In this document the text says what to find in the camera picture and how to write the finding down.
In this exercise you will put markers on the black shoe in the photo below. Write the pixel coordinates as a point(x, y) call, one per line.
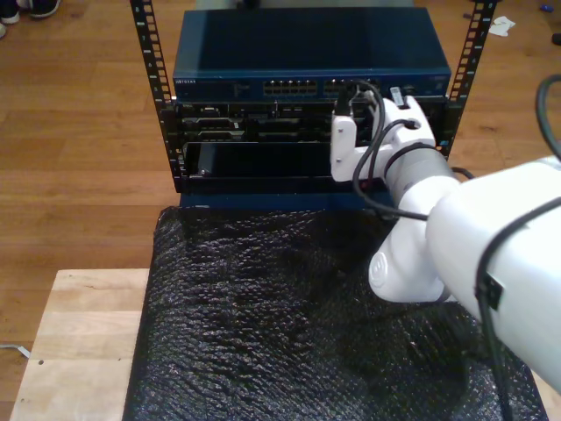
point(46, 8)

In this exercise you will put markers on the black rack server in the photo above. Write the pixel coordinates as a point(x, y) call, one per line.
point(285, 125)

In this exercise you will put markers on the dark round object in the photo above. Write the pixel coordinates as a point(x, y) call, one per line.
point(556, 39)

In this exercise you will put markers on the blue network switch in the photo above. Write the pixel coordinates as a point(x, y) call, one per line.
point(307, 44)

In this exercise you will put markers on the black perforated rack post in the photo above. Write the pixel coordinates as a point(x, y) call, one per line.
point(481, 44)
point(146, 44)

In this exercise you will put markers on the crumpled white paper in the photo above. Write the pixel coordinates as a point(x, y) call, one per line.
point(502, 27)

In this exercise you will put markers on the black bubble mat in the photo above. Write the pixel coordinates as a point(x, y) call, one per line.
point(263, 329)

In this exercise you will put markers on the white shoe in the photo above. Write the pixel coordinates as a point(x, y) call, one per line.
point(9, 17)
point(2, 30)

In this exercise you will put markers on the blue base panel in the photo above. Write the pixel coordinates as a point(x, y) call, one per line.
point(285, 201)

